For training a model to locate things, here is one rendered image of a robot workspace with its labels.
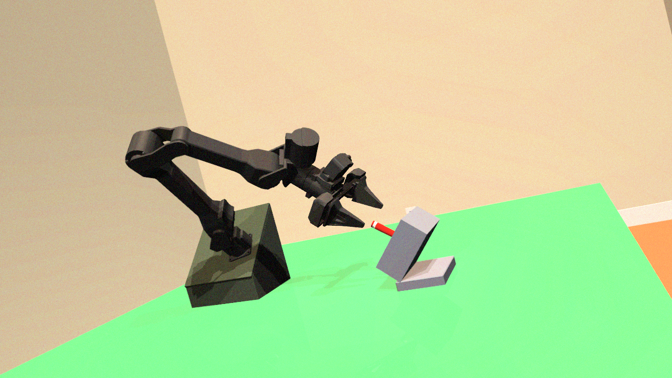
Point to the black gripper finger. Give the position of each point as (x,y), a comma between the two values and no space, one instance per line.
(364,195)
(339,216)

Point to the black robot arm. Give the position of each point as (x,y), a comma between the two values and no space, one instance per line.
(290,162)

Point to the red peg with white band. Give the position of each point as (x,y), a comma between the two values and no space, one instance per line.
(382,228)

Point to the grey square panel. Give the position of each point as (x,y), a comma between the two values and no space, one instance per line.
(399,259)

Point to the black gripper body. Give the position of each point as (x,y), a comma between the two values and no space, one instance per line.
(324,197)

